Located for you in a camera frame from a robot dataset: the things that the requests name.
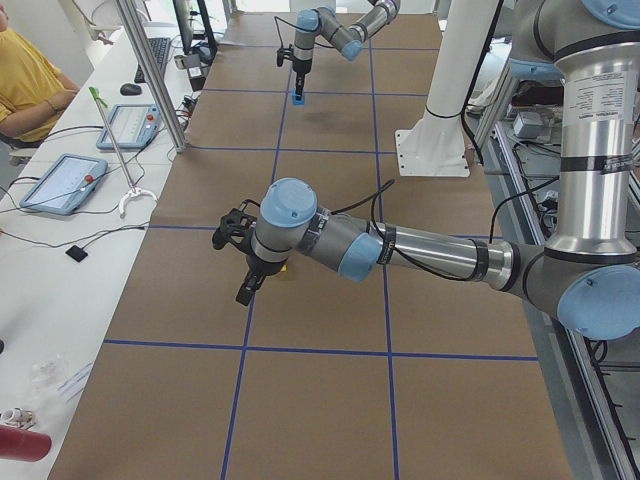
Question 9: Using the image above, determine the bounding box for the small black square pad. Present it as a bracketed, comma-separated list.
[65, 245, 88, 263]

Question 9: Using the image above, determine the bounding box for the aluminium frame post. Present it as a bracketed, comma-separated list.
[115, 0, 186, 153]

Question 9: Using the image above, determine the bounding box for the black keyboard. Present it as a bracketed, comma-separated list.
[133, 37, 172, 84]

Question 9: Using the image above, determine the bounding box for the near blue teach pendant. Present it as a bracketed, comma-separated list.
[20, 154, 108, 216]

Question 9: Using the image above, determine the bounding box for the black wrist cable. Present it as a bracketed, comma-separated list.
[273, 14, 299, 49]

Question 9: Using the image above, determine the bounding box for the blue cube block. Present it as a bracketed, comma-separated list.
[291, 91, 306, 106]

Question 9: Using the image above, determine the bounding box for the long pink grabber stick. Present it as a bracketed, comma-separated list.
[89, 86, 157, 218]

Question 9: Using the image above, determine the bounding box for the person in yellow shirt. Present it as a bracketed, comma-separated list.
[1, 9, 79, 144]

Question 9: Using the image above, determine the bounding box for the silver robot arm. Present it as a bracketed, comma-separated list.
[213, 1, 639, 340]
[277, 0, 401, 105]

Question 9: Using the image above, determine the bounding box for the far blue teach pendant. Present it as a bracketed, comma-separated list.
[106, 104, 162, 150]

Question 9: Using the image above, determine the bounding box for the blue teach pendant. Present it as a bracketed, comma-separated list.
[20, 154, 108, 216]
[106, 104, 162, 150]

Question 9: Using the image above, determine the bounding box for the white pedestal column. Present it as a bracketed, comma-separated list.
[396, 0, 503, 178]

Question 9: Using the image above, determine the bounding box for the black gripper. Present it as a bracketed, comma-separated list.
[292, 58, 311, 99]
[235, 254, 286, 306]

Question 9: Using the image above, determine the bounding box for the red cylinder bottle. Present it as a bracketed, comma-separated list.
[0, 426, 52, 462]

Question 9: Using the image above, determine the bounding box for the black computer mouse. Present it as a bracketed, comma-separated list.
[119, 83, 142, 96]

